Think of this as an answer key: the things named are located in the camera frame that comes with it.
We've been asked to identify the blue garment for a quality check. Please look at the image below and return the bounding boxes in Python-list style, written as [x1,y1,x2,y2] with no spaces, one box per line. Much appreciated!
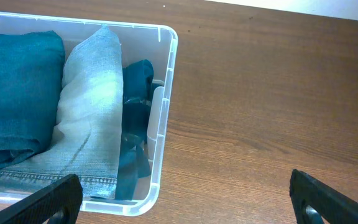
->
[115,60,154,200]

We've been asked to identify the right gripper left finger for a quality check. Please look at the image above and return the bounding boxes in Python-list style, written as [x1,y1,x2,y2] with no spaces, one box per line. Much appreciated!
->
[0,174,83,224]

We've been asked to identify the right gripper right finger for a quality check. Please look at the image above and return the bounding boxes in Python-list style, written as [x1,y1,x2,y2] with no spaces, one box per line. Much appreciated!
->
[289,169,358,223]

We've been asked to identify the light blue jeans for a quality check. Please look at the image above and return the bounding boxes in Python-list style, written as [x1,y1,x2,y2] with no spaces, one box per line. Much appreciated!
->
[0,27,124,198]

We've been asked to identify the dark blue jeans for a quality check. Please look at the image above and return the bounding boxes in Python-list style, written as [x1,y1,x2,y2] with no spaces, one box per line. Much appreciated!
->
[0,31,65,167]

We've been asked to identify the clear plastic storage bin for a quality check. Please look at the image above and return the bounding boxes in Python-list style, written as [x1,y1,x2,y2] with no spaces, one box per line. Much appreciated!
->
[0,12,178,217]

